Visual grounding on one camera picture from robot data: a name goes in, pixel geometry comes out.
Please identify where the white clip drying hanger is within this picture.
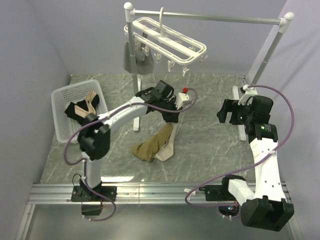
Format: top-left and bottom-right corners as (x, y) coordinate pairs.
(123, 2), (208, 76)

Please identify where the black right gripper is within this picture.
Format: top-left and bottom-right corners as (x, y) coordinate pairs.
(216, 99), (254, 126)

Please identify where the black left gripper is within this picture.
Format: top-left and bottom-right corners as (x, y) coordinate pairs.
(158, 97), (184, 123)

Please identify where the olive and cream underwear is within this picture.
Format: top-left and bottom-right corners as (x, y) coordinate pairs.
(131, 122), (178, 162)

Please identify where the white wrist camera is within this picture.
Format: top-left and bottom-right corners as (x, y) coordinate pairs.
(175, 87), (192, 110)
(238, 84), (258, 106)

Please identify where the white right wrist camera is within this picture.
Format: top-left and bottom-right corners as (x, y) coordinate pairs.
(238, 84), (258, 106)

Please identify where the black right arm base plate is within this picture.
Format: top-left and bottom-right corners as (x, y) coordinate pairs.
(204, 185), (226, 202)

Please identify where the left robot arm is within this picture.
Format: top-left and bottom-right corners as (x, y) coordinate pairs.
(76, 80), (193, 202)

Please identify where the black and beige underwear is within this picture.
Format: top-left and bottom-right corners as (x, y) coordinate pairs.
(64, 90), (100, 125)

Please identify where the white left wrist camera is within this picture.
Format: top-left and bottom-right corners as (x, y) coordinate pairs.
(175, 87), (192, 110)

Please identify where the white plastic laundry basket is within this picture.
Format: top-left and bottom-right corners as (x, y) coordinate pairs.
(51, 79), (108, 144)

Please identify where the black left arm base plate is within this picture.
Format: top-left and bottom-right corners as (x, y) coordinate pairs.
(70, 185), (117, 202)

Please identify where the white metal clothes rack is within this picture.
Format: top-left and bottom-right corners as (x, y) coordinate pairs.
(123, 1), (295, 142)

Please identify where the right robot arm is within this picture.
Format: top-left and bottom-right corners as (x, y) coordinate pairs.
(217, 95), (295, 232)

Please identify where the grey hanging underwear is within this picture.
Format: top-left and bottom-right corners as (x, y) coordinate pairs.
(123, 38), (154, 76)

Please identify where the aluminium mounting rail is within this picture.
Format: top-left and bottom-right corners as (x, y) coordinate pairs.
(27, 181), (292, 205)

